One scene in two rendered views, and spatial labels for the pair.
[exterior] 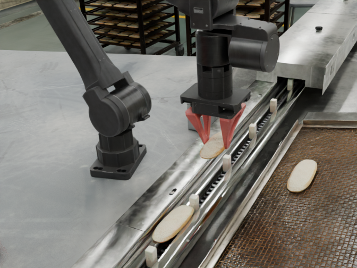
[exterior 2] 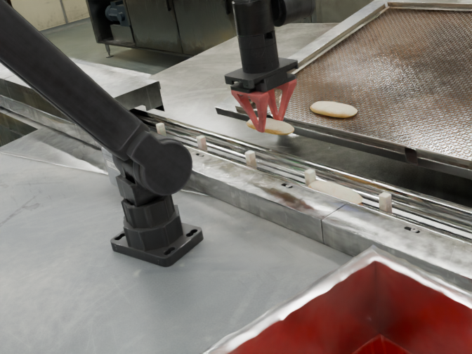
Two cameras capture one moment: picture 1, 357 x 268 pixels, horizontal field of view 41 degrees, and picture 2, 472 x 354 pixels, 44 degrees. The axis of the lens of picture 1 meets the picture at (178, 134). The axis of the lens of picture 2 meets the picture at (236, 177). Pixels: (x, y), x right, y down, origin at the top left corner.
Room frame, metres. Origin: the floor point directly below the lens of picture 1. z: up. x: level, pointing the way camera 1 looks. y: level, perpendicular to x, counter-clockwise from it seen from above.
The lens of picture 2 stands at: (0.42, 0.77, 1.27)
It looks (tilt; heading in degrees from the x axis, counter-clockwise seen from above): 25 degrees down; 294
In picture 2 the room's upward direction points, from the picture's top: 10 degrees counter-clockwise
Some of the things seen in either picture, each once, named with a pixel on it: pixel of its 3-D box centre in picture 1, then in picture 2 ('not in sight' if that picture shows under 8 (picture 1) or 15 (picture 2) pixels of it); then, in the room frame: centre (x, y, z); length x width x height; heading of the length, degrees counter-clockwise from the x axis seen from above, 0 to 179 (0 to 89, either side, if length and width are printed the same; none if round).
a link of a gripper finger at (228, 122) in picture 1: (219, 122); (268, 98); (0.71, -0.07, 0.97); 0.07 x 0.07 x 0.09; 60
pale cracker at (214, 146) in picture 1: (217, 142); (269, 124); (0.71, -0.07, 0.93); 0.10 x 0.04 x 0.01; 150
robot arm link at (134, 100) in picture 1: (122, 113); (151, 167); (0.84, 0.11, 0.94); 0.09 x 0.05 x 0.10; 55
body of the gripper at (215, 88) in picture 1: (214, 82); (259, 55); (0.71, -0.06, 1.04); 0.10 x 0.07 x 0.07; 60
